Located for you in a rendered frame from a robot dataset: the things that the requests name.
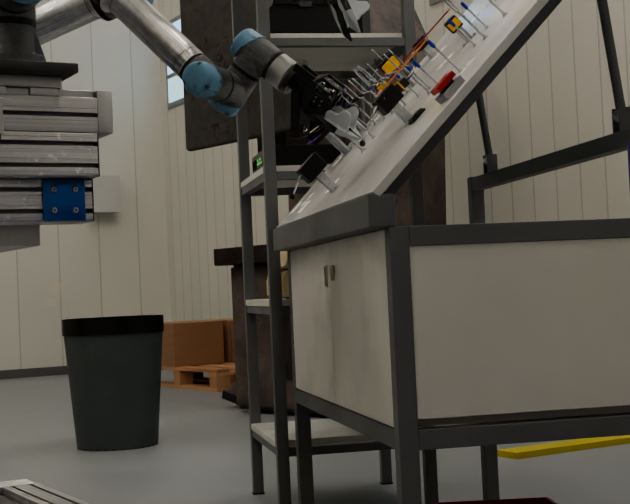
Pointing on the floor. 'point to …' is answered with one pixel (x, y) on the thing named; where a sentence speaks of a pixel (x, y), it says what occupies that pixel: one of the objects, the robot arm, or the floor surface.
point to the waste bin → (114, 380)
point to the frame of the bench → (405, 366)
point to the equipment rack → (306, 45)
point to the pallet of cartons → (199, 354)
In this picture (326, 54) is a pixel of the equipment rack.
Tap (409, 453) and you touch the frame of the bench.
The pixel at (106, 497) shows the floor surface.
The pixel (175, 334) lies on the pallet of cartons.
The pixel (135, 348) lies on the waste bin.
